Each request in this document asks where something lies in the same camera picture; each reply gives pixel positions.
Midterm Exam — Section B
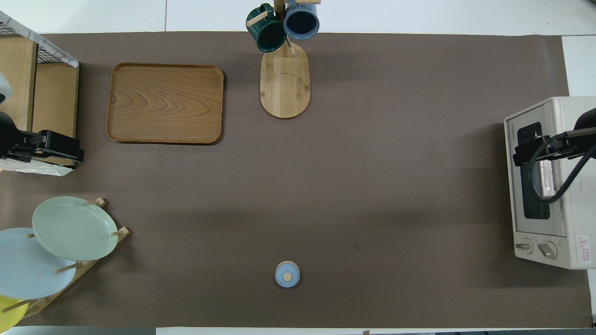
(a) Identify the dark green ceramic mug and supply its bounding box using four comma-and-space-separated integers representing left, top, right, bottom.
246, 4, 287, 53

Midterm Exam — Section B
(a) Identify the wooden mug tree stand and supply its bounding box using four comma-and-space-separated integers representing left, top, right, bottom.
246, 0, 322, 120

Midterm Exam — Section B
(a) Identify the light blue racked plate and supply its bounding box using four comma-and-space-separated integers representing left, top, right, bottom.
0, 227, 77, 300

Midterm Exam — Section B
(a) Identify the small blue white bell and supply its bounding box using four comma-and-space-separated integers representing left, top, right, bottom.
274, 261, 301, 288

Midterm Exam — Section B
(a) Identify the blue ceramic mug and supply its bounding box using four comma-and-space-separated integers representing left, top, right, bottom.
283, 0, 320, 40

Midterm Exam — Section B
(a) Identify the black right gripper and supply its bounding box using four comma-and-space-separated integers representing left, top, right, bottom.
514, 129, 596, 167

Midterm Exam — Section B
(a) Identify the wooden serving tray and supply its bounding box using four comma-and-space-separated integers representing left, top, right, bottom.
106, 63, 225, 146

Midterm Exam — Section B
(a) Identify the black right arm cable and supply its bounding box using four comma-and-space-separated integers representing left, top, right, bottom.
531, 133, 596, 204

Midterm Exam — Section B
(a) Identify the wooden shelf with wire basket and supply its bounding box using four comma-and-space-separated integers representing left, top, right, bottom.
0, 10, 80, 176

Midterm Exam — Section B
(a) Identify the wooden plate rack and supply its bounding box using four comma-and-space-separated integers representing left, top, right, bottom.
13, 198, 131, 319

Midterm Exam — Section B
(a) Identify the yellow plate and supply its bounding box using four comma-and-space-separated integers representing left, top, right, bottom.
0, 294, 29, 330

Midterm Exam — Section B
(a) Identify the pale green plate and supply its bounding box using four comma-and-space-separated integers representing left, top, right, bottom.
32, 196, 119, 262

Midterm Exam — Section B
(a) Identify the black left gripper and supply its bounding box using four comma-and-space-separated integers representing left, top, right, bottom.
9, 130, 85, 163

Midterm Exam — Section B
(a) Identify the brown table mat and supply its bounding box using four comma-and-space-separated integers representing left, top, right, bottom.
0, 32, 592, 328

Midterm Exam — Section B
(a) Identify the cream toaster oven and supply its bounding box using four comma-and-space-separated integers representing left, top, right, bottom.
504, 96, 596, 269

